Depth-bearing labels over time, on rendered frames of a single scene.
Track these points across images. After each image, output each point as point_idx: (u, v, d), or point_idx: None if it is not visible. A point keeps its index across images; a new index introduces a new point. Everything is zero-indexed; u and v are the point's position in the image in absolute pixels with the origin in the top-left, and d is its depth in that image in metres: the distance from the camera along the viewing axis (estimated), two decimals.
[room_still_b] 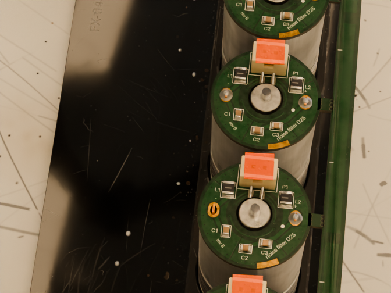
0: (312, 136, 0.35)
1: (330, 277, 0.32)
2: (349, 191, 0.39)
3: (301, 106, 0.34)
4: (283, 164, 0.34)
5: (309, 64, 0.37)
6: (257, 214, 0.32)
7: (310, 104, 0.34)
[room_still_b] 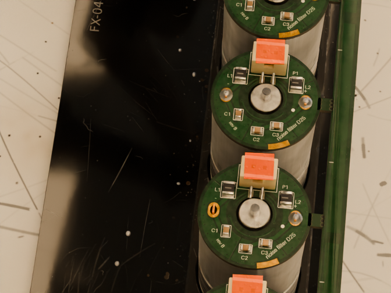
0: (312, 136, 0.35)
1: (330, 277, 0.32)
2: (349, 191, 0.39)
3: (301, 106, 0.34)
4: (283, 164, 0.34)
5: (309, 64, 0.37)
6: (257, 214, 0.32)
7: (310, 104, 0.34)
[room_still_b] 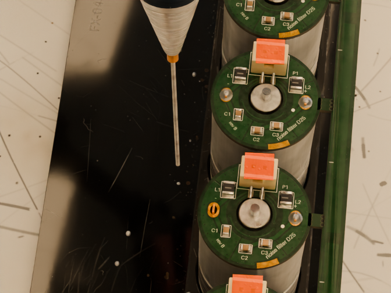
0: (312, 136, 0.35)
1: (330, 277, 0.32)
2: (349, 191, 0.39)
3: (301, 106, 0.34)
4: (283, 164, 0.34)
5: (309, 64, 0.37)
6: (257, 214, 0.32)
7: (310, 104, 0.34)
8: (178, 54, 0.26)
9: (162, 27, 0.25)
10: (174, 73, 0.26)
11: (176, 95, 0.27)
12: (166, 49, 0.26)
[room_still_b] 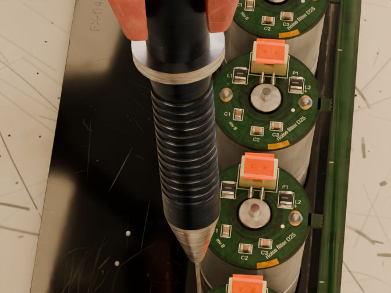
0: (312, 136, 0.35)
1: (330, 277, 0.32)
2: (349, 191, 0.39)
3: (301, 106, 0.34)
4: (283, 164, 0.34)
5: (309, 64, 0.37)
6: (257, 214, 0.32)
7: (310, 104, 0.34)
8: None
9: (186, 243, 0.29)
10: (198, 263, 0.30)
11: (199, 280, 0.30)
12: (191, 258, 0.29)
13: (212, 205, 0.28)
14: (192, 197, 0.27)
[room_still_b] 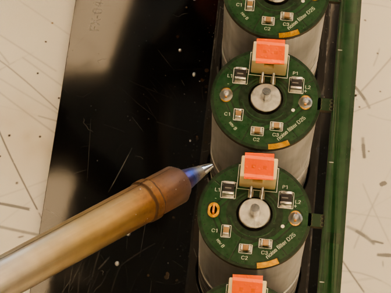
0: (312, 136, 0.35)
1: (330, 277, 0.32)
2: (349, 191, 0.39)
3: (301, 106, 0.34)
4: (283, 164, 0.34)
5: (309, 64, 0.37)
6: (257, 214, 0.32)
7: (310, 104, 0.34)
8: None
9: None
10: None
11: None
12: None
13: None
14: None
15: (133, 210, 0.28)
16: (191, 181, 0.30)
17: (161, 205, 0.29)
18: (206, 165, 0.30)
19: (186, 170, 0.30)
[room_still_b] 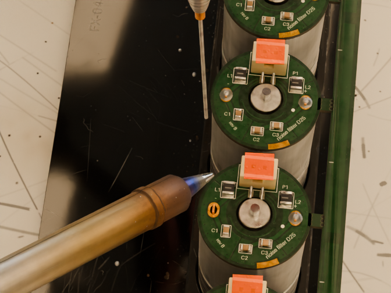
0: (312, 136, 0.35)
1: (330, 277, 0.32)
2: (349, 191, 0.39)
3: (301, 106, 0.34)
4: (283, 164, 0.34)
5: (309, 64, 0.37)
6: (257, 214, 0.32)
7: (310, 104, 0.34)
8: (205, 13, 0.29)
9: None
10: (202, 30, 0.29)
11: (203, 51, 0.29)
12: (194, 7, 0.28)
13: None
14: None
15: (132, 217, 0.28)
16: (191, 189, 0.30)
17: (161, 213, 0.29)
18: (207, 174, 0.30)
19: (187, 179, 0.30)
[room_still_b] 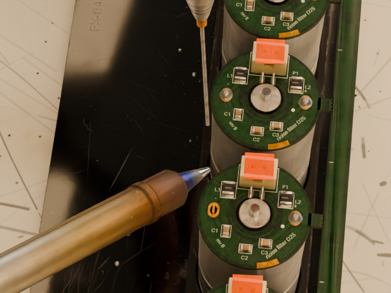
0: (312, 136, 0.35)
1: (330, 277, 0.32)
2: (349, 191, 0.39)
3: (301, 106, 0.34)
4: (283, 164, 0.34)
5: (309, 64, 0.37)
6: (257, 214, 0.32)
7: (310, 104, 0.34)
8: (206, 20, 0.29)
9: None
10: (203, 38, 0.29)
11: (205, 58, 0.29)
12: (196, 14, 0.28)
13: None
14: None
15: (129, 213, 0.28)
16: (188, 184, 0.30)
17: (157, 208, 0.29)
18: (203, 170, 0.30)
19: (183, 174, 0.30)
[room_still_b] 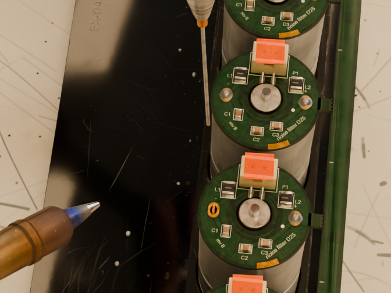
0: (312, 136, 0.35)
1: (330, 277, 0.32)
2: (349, 191, 0.39)
3: (301, 106, 0.34)
4: (283, 164, 0.34)
5: (309, 64, 0.37)
6: (257, 214, 0.32)
7: (310, 104, 0.34)
8: (207, 20, 0.29)
9: None
10: (204, 38, 0.29)
11: (205, 58, 0.29)
12: (196, 14, 0.28)
13: None
14: None
15: (6, 254, 0.27)
16: (74, 221, 0.28)
17: (38, 248, 0.27)
18: (92, 204, 0.28)
19: (69, 210, 0.28)
